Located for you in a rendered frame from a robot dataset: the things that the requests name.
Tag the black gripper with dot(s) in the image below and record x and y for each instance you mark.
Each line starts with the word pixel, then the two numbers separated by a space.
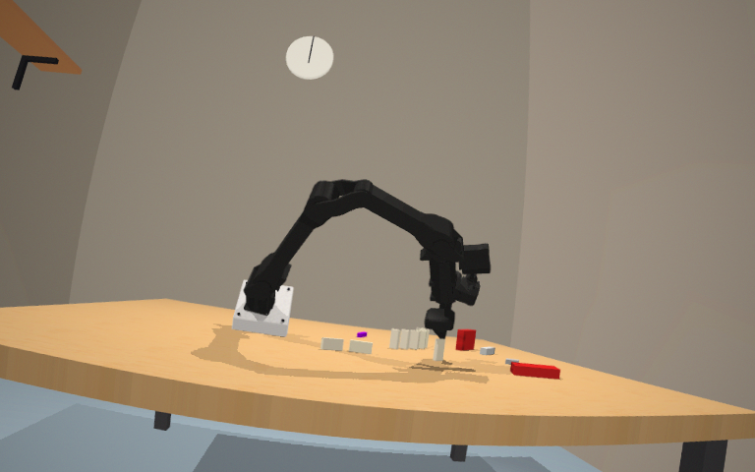
pixel 441 319

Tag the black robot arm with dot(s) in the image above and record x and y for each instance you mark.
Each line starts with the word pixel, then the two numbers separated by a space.
pixel 443 246

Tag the red rectangular block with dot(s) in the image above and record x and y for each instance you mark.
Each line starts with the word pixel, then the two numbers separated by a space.
pixel 532 370
pixel 465 339

